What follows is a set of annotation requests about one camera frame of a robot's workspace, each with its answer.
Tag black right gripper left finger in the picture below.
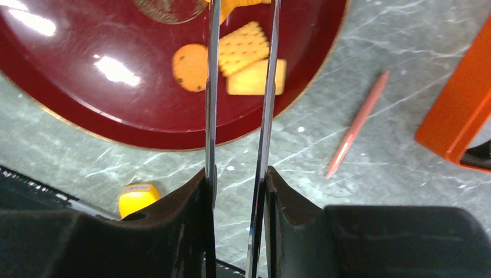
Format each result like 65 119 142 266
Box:
0 168 217 278

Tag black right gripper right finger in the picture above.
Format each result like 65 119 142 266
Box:
264 167 490 277

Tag metal tongs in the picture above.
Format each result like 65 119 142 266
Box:
204 1 281 277

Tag dark red round plate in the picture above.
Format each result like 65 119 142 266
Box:
1 1 350 151

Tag yellow small block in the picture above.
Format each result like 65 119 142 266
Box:
118 183 161 219

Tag pink stick near plate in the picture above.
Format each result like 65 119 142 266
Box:
326 70 390 178

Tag rectangular butter biscuit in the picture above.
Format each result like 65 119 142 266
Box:
226 58 287 96

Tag round orange cookie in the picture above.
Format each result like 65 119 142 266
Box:
172 43 208 92

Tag square scalloped cracker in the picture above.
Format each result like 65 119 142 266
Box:
218 21 269 77

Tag orange compartment box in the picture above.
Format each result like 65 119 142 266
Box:
415 19 490 173

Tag square yellow cracker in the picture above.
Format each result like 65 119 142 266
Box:
220 0 271 24

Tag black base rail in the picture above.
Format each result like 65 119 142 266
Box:
0 164 246 278

